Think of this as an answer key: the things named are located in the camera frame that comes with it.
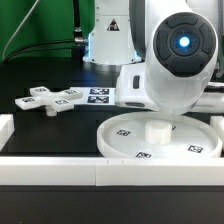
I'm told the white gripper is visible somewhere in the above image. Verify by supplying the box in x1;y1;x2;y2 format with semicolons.
114;64;224;114

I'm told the white round table top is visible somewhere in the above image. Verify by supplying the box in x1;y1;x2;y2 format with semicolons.
97;112;222;159

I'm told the white fiducial marker sheet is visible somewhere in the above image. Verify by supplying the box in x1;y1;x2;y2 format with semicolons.
72;87;115;105

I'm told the white cross-shaped table base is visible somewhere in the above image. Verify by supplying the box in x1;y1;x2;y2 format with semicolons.
15;86;83;117

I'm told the white right fence block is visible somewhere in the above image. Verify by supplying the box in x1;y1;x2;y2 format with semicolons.
210;116;224;147

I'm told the white fence block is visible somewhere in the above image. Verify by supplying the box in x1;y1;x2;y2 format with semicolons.
210;116;224;147
0;114;14;151

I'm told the white left fence block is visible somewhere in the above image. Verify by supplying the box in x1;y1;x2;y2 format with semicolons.
0;114;14;151

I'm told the white front fence bar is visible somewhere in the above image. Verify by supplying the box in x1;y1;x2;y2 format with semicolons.
0;157;224;186

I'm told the black vertical cable connector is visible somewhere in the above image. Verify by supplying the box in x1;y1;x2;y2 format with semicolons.
72;0;88;45

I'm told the black cable bundle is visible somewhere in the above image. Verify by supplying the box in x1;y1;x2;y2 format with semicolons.
1;39;88;64

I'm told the grey thin cable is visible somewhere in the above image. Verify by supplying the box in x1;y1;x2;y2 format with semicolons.
1;0;41;61

